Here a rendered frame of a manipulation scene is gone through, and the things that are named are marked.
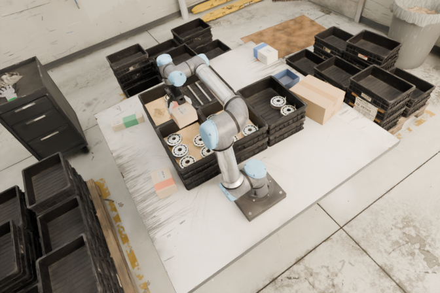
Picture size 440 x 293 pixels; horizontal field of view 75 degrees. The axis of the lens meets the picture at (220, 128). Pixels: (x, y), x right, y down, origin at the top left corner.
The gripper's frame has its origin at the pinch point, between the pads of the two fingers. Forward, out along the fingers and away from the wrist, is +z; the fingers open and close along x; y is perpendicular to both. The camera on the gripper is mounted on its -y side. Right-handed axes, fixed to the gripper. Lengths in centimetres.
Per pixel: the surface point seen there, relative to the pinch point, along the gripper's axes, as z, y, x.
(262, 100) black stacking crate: 27, 0, -58
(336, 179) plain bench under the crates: 40, -71, -58
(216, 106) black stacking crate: 21.3, 9.8, -27.0
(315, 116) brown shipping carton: 35, -29, -82
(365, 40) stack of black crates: 60, 32, -212
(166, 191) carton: 35, -20, 29
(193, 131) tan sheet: 26.7, 4.5, -4.7
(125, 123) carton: 35, 52, 31
